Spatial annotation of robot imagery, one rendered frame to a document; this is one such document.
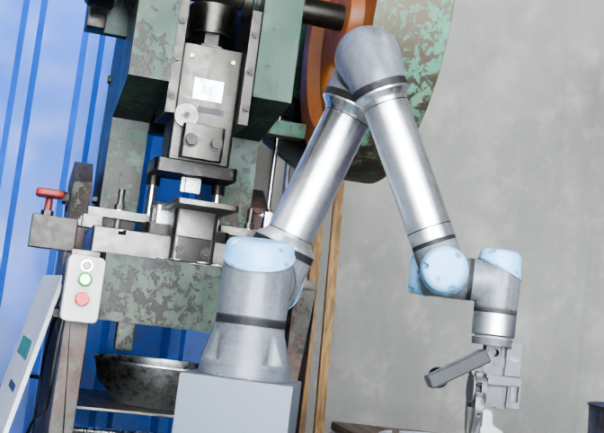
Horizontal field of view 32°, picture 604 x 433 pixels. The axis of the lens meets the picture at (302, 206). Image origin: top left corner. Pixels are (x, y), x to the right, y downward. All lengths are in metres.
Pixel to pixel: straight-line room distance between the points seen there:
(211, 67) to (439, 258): 1.03
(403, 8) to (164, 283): 0.80
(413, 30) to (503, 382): 0.88
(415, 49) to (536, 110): 1.90
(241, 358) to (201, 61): 1.04
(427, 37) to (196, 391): 1.06
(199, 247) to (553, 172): 2.14
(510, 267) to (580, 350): 2.45
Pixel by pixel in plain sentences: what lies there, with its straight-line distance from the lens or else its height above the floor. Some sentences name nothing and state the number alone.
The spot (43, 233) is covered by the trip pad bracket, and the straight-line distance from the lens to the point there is 2.27.
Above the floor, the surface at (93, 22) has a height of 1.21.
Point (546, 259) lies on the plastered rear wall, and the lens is 4.19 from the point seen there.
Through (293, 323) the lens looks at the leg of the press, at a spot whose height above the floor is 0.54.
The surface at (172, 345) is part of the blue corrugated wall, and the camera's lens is 3.66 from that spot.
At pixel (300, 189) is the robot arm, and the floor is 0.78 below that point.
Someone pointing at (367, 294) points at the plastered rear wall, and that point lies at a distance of 3.89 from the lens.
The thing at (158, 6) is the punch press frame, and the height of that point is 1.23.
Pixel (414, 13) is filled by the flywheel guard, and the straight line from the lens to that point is 2.36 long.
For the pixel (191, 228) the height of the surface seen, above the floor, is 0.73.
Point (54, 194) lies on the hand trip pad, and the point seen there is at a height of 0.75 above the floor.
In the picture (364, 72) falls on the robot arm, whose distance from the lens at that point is 1.74.
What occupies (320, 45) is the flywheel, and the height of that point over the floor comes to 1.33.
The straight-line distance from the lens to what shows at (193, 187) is 2.54.
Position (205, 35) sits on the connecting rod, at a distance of 2.60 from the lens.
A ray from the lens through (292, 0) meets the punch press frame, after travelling 2.57.
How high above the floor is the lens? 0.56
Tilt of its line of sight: 6 degrees up
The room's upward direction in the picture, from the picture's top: 7 degrees clockwise
